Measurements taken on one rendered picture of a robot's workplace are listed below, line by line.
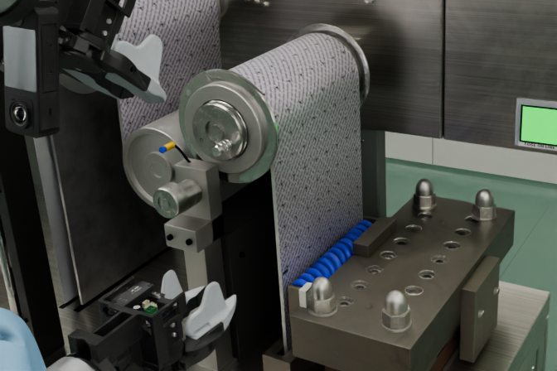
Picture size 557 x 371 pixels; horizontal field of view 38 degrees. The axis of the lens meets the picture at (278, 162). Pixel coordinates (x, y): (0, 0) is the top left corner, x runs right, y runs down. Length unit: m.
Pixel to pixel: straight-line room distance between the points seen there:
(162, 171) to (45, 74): 0.41
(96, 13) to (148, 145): 0.39
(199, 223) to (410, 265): 0.30
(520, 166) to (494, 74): 2.66
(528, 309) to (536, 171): 2.56
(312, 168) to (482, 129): 0.27
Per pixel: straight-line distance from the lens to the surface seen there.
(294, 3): 1.30
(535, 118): 1.18
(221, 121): 0.98
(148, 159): 1.11
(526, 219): 3.61
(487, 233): 1.21
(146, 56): 0.80
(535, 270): 3.23
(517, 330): 1.24
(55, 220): 1.32
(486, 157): 3.87
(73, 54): 0.74
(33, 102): 0.73
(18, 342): 0.42
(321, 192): 1.11
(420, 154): 3.98
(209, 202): 1.02
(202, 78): 1.01
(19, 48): 0.74
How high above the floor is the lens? 1.58
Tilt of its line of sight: 22 degrees down
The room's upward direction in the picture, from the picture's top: 4 degrees counter-clockwise
